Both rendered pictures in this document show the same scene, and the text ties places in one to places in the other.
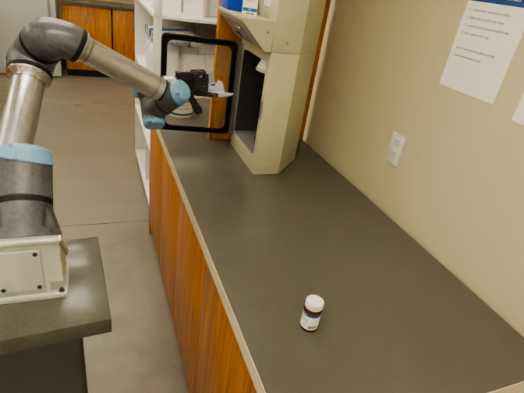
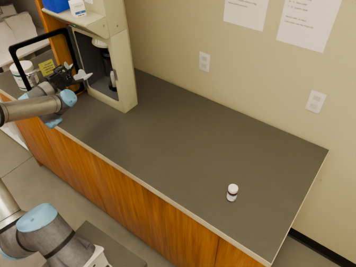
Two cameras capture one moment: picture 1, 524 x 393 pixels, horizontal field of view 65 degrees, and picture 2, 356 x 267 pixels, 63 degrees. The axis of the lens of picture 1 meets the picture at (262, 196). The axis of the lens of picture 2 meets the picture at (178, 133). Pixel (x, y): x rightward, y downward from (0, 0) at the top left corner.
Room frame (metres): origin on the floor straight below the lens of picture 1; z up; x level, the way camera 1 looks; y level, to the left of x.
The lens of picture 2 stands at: (0.19, 0.36, 2.04)
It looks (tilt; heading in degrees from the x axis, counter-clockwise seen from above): 45 degrees down; 333
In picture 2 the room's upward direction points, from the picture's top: 2 degrees counter-clockwise
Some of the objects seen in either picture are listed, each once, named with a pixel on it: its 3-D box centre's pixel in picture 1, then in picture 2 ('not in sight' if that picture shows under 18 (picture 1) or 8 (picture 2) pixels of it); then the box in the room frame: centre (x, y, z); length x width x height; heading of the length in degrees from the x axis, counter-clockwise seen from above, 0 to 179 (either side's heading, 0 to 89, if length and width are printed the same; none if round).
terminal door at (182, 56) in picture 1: (197, 86); (51, 71); (1.71, 0.34, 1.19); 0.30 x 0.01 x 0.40; 105
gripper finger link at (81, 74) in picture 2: (220, 88); (82, 73); (1.49, 0.22, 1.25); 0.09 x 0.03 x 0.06; 79
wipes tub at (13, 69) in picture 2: not in sight; (25, 75); (2.05, 0.50, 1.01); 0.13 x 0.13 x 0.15
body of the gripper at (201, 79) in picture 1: (192, 83); (60, 79); (1.50, 0.32, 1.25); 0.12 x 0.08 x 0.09; 115
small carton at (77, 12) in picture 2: (249, 5); (77, 8); (1.55, 0.15, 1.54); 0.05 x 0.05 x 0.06; 9
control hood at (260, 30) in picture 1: (242, 27); (75, 23); (1.59, 0.17, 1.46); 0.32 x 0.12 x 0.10; 25
